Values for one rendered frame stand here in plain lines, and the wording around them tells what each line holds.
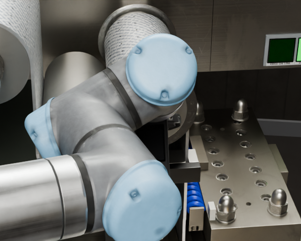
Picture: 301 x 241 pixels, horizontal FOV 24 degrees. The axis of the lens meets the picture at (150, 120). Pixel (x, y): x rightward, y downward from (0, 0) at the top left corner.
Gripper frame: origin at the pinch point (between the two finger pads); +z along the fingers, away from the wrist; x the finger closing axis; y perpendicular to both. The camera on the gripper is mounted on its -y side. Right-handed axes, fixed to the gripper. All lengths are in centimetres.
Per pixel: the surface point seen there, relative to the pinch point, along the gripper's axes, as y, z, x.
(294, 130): 26, 218, -88
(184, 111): 3.1, 1.6, -6.7
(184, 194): -9.3, 13.5, -7.2
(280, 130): 27, 220, -81
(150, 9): 24.8, 17.2, -3.9
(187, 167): -5.2, 6.9, -7.1
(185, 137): -0.5, 6.4, -7.2
